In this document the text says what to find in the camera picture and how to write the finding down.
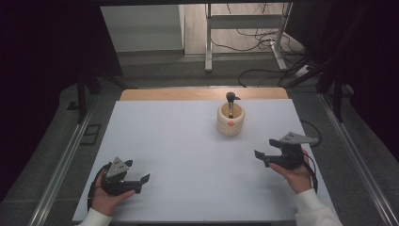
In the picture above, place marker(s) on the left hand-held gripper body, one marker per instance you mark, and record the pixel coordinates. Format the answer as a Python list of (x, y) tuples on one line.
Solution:
[(116, 182)]

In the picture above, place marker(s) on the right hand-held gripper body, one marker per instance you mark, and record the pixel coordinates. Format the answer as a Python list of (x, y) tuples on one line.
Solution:
[(288, 158)]

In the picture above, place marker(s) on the round wooden cup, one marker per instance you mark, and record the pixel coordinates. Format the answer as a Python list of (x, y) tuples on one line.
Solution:
[(231, 125)]

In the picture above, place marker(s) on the black makeup brush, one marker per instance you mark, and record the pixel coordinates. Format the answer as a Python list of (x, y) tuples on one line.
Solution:
[(231, 102)]

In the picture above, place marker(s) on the person's right hand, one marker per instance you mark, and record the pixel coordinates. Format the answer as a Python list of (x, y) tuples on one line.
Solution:
[(296, 179)]

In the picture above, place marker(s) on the person's left hand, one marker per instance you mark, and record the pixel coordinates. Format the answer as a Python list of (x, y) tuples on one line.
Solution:
[(105, 202)]

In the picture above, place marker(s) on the white table mat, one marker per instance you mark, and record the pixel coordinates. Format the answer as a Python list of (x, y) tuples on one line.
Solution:
[(175, 141)]

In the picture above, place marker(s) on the black metal stand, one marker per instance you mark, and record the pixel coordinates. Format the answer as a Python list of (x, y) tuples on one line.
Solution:
[(82, 97), (337, 97)]

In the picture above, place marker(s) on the white power strip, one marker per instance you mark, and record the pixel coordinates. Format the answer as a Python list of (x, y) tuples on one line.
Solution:
[(302, 71)]

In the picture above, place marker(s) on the wooden table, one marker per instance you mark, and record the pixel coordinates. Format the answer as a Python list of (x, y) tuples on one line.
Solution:
[(175, 94)]

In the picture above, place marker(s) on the dark curtain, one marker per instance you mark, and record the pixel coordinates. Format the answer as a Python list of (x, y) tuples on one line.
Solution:
[(373, 62), (40, 78)]

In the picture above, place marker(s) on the white cabinet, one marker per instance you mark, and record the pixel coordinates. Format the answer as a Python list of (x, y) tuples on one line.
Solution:
[(141, 28)]

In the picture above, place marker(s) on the black rectangular floor frame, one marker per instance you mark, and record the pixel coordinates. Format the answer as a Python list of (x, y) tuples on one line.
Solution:
[(90, 134)]

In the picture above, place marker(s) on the metal floor rail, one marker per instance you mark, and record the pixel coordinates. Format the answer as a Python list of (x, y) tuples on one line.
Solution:
[(59, 175), (360, 163)]

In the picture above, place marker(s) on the white metal desk frame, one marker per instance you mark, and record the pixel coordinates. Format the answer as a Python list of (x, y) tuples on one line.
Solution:
[(244, 22)]

